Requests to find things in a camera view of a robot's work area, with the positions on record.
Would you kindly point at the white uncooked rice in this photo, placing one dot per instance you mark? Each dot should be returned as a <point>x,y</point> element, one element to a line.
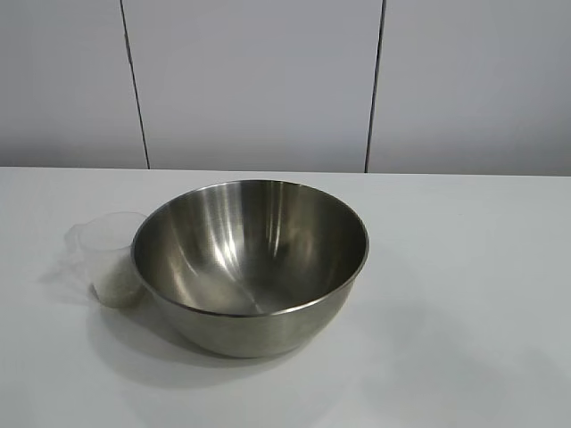
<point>116,290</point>

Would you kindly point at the stainless steel mixing bowl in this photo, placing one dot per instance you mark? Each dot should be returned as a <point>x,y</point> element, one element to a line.
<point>250,258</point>

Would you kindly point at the clear plastic measuring cup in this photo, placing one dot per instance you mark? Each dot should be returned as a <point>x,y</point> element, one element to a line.
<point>105,236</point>

